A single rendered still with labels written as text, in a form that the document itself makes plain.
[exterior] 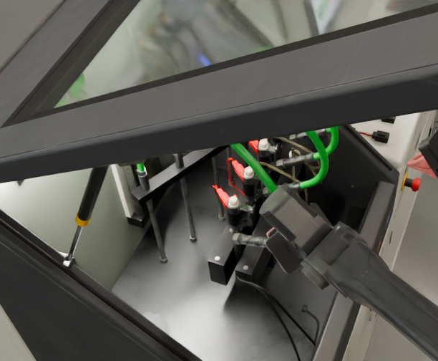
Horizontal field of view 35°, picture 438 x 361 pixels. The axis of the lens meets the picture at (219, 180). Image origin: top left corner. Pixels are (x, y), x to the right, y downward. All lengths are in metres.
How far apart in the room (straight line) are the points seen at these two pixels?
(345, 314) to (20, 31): 0.81
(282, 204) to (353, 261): 0.13
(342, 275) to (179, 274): 0.81
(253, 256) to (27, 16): 0.65
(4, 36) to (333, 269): 0.67
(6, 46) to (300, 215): 0.56
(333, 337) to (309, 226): 0.49
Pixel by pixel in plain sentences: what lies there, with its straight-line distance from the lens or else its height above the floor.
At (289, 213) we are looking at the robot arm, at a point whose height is 1.44.
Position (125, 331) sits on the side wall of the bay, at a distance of 1.13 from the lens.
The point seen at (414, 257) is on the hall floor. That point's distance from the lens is 2.67.
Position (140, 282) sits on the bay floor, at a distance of 1.63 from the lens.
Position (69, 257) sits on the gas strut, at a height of 1.33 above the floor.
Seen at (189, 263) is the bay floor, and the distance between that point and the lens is 1.64.
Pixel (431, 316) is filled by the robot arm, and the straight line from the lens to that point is 0.77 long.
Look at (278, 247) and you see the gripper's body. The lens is 1.07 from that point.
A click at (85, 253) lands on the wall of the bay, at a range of 1.47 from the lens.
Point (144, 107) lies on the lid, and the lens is 0.68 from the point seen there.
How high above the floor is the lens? 2.19
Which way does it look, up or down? 50 degrees down
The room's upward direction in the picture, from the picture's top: 7 degrees counter-clockwise
